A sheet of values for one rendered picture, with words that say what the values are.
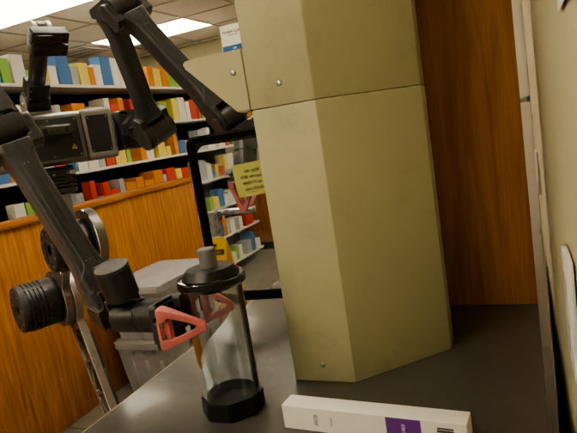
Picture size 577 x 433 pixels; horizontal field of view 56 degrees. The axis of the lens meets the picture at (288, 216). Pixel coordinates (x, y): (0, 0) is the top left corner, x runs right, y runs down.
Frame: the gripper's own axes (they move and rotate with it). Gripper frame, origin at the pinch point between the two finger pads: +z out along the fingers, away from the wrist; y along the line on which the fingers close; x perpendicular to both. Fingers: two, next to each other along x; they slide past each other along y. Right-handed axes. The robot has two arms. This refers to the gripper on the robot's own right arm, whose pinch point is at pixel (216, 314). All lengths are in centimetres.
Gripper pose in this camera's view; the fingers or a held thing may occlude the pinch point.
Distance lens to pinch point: 89.5
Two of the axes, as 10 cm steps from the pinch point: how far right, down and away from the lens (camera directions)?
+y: 3.8, -2.0, 9.1
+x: 1.5, 9.8, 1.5
